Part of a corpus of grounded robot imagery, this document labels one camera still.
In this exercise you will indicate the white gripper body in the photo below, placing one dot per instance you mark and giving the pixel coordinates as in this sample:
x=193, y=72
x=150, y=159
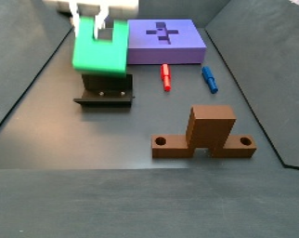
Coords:
x=121, y=9

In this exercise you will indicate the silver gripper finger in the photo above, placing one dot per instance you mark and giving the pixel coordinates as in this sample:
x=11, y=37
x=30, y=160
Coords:
x=101, y=20
x=74, y=9

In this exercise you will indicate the green U-shaped block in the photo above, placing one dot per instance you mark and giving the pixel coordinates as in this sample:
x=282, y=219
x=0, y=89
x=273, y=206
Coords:
x=101, y=56

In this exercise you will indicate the purple board with cross slot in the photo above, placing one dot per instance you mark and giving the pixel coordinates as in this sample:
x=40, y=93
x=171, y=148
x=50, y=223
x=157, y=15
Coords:
x=165, y=41

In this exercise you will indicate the black fixture stand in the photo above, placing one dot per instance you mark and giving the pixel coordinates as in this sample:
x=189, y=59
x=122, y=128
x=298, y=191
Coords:
x=106, y=91

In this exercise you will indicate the red peg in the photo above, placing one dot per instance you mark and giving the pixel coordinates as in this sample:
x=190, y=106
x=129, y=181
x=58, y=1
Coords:
x=166, y=77

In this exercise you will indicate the blue peg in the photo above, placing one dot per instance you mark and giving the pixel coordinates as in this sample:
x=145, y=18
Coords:
x=210, y=79

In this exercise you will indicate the brown T-shaped block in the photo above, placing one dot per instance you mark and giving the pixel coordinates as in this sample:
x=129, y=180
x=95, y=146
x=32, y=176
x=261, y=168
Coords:
x=209, y=132

